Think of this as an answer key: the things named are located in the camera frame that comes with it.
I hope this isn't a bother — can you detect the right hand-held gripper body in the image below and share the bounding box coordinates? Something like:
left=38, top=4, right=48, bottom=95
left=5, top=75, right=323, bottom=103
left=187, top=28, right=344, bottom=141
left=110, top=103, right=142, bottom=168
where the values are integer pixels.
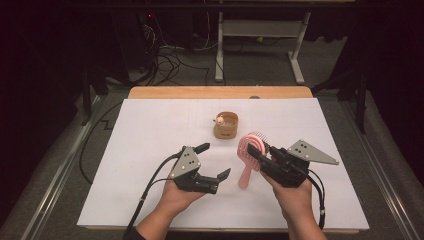
left=255, top=139, right=340, bottom=189

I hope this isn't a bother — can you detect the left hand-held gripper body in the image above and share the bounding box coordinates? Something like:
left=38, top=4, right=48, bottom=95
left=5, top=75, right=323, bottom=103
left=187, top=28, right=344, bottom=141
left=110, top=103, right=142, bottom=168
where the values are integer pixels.
left=167, top=145, right=222, bottom=195

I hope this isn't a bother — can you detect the pink hairbrush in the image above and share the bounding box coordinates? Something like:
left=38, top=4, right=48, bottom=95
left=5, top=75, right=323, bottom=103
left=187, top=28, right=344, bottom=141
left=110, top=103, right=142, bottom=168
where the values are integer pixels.
left=236, top=131, right=270, bottom=190

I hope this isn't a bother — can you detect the person's left hand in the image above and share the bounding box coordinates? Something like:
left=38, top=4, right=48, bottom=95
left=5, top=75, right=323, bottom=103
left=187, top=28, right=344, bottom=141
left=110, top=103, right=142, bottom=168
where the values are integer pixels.
left=159, top=179, right=208, bottom=217

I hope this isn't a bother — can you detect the person's right hand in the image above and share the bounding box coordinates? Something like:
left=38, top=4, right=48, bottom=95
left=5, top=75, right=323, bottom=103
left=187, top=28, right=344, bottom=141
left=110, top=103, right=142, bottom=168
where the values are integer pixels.
left=260, top=171, right=315, bottom=224

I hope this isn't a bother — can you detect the wooden table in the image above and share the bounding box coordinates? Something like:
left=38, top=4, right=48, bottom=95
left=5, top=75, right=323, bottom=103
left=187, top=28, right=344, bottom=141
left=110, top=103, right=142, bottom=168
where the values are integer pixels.
left=84, top=85, right=361, bottom=235

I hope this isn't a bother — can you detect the white paper sheet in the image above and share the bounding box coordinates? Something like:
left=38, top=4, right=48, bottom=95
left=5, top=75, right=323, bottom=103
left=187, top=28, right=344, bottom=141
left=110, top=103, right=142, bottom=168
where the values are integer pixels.
left=77, top=97, right=370, bottom=231

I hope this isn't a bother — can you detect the black metal stand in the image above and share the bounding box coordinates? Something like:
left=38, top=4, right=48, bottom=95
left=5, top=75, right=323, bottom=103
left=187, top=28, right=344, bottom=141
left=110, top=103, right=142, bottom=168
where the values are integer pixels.
left=311, top=63, right=368, bottom=135
left=81, top=65, right=112, bottom=127

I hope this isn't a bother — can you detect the dark device with red light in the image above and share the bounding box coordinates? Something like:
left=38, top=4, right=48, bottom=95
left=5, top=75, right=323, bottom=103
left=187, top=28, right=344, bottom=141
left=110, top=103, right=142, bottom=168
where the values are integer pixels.
left=111, top=11, right=158, bottom=73

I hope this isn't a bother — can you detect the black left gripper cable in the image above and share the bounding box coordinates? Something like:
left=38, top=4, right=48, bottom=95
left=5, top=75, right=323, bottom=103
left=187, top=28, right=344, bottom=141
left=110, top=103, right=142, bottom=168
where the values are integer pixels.
left=121, top=151, right=184, bottom=240

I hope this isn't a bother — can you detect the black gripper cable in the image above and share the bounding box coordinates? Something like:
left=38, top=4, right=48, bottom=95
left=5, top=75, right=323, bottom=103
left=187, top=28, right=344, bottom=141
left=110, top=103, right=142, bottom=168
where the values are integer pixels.
left=306, top=169, right=327, bottom=231
left=121, top=151, right=184, bottom=240

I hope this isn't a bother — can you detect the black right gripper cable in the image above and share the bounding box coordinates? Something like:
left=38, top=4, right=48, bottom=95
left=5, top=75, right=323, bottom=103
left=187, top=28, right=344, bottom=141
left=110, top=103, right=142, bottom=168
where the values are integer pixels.
left=306, top=169, right=327, bottom=231

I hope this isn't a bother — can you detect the tangle of black floor cables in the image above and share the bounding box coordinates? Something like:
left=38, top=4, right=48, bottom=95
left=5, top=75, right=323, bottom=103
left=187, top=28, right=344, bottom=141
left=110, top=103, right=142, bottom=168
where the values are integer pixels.
left=133, top=19, right=214, bottom=87

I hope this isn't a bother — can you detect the metal floor rail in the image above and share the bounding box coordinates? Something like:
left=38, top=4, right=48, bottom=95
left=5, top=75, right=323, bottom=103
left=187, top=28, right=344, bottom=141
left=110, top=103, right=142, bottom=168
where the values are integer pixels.
left=23, top=95, right=102, bottom=240
left=339, top=99, right=422, bottom=240

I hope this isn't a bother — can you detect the long black floor cable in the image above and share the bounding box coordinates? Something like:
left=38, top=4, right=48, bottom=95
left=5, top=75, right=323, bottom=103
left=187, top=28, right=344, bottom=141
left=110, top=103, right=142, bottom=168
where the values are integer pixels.
left=78, top=101, right=124, bottom=185

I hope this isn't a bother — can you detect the white metal desk frame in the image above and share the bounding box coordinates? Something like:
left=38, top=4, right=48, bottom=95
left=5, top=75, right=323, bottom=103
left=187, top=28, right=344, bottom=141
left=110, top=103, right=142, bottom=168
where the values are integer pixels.
left=214, top=11, right=312, bottom=85

